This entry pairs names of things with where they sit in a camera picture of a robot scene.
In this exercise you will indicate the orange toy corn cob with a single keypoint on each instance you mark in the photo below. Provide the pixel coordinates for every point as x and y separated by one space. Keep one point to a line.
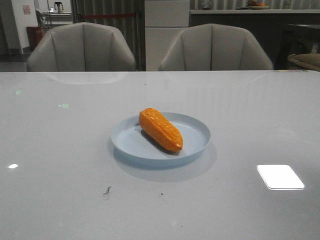
159 128

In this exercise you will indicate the light blue round plate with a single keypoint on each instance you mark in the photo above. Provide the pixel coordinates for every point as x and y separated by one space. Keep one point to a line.
138 147

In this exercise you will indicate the right beige upholstered chair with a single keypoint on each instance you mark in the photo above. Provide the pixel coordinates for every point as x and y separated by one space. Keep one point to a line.
215 47

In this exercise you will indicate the beige upholstered chair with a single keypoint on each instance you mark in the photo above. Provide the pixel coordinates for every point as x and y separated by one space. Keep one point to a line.
215 47
82 47

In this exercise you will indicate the left beige upholstered chair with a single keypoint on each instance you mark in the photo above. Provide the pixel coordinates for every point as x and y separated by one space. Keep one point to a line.
82 47

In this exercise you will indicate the red barrier belt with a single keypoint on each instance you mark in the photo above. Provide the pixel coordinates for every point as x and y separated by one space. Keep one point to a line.
110 16

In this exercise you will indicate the long grey counter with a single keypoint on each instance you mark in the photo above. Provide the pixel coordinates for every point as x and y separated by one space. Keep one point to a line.
266 25

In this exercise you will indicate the fruit bowl on counter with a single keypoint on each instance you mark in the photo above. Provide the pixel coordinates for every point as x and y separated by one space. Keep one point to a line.
255 5

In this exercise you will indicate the red bin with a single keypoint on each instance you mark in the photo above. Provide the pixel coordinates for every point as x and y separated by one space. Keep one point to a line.
35 35

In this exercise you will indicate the dark side table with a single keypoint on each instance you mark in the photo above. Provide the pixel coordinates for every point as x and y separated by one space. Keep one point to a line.
297 39

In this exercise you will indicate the brown cushion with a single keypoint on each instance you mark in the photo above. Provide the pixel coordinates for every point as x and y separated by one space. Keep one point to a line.
306 61

